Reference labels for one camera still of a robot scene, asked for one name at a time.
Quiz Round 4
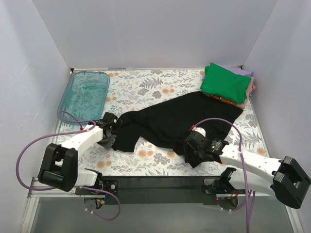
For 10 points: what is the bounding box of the black t-shirt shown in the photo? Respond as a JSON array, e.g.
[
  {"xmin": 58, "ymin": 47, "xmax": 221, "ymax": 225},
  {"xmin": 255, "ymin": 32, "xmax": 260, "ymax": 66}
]
[{"xmin": 112, "ymin": 92, "xmax": 242, "ymax": 155}]

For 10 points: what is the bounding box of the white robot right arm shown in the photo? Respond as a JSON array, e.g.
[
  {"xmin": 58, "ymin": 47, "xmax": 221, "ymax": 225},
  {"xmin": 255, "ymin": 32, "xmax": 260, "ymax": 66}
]
[{"xmin": 184, "ymin": 132, "xmax": 311, "ymax": 209}]

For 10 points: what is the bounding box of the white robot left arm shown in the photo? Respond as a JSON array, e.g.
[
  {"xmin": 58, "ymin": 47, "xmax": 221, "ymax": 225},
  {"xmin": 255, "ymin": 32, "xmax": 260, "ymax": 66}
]
[{"xmin": 38, "ymin": 112, "xmax": 122, "ymax": 194}]

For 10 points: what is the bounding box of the teal transparent plastic tray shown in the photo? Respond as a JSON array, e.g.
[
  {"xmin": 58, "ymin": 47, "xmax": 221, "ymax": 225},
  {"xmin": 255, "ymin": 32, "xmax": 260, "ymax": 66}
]
[{"xmin": 57, "ymin": 71, "xmax": 110, "ymax": 124}]

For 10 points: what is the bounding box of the orange patterned folded t-shirt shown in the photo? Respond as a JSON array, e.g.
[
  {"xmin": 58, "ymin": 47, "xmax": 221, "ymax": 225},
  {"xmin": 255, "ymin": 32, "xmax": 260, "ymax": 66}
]
[{"xmin": 209, "ymin": 95, "xmax": 237, "ymax": 106}]

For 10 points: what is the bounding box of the green folded t-shirt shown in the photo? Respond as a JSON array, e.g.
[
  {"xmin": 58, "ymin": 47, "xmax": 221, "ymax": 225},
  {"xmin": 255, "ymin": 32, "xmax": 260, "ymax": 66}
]
[{"xmin": 200, "ymin": 63, "xmax": 252, "ymax": 104}]

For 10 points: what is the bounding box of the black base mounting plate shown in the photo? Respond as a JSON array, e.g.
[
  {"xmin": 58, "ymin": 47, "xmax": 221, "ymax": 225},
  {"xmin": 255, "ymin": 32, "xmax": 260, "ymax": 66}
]
[{"xmin": 75, "ymin": 176, "xmax": 240, "ymax": 206}]

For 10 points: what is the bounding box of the pink folded t-shirt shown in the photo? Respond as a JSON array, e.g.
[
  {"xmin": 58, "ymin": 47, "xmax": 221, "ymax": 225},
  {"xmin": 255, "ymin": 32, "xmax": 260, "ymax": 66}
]
[{"xmin": 236, "ymin": 77, "xmax": 256, "ymax": 109}]

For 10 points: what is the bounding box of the lavender folded t-shirt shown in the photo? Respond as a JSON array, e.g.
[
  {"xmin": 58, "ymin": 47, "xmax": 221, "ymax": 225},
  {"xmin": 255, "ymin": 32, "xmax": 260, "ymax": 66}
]
[{"xmin": 222, "ymin": 66, "xmax": 252, "ymax": 77}]

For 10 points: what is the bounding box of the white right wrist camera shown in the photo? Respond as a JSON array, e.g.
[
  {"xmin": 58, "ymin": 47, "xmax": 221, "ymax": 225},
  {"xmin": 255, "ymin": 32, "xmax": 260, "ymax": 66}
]
[{"xmin": 190, "ymin": 125, "xmax": 206, "ymax": 137}]

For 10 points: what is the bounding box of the aluminium frame rail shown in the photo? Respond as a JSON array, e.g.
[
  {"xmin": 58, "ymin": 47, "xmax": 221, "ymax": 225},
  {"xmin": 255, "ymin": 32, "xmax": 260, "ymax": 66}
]
[{"xmin": 19, "ymin": 176, "xmax": 304, "ymax": 233}]

